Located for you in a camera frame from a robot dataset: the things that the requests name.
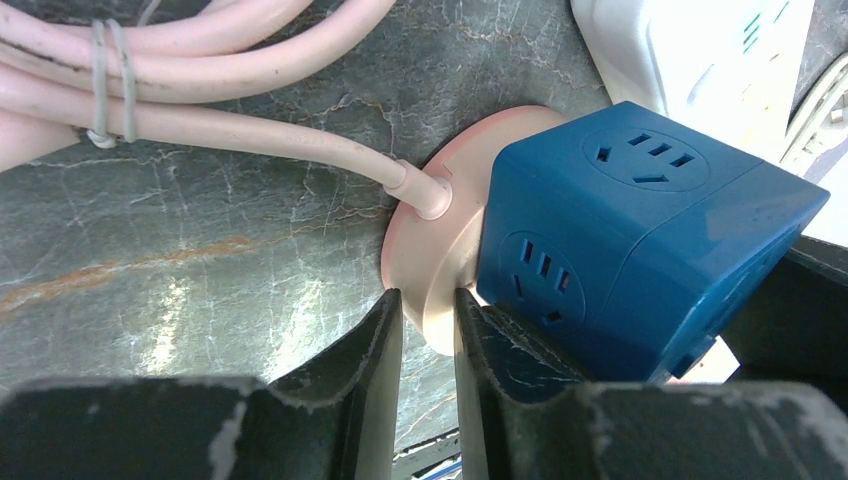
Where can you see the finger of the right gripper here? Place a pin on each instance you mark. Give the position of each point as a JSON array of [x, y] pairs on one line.
[[794, 326]]

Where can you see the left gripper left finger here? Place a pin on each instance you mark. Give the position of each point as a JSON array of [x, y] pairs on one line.
[[334, 417]]

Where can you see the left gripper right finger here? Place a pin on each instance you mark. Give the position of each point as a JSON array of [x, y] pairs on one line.
[[527, 412]]

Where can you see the pink round socket base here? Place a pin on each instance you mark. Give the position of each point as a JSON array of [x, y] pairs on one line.
[[428, 259]]

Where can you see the dark blue cube socket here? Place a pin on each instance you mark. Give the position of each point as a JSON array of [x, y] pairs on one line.
[[631, 240]]

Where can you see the long white power strip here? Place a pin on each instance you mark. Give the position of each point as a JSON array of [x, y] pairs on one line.
[[728, 69]]

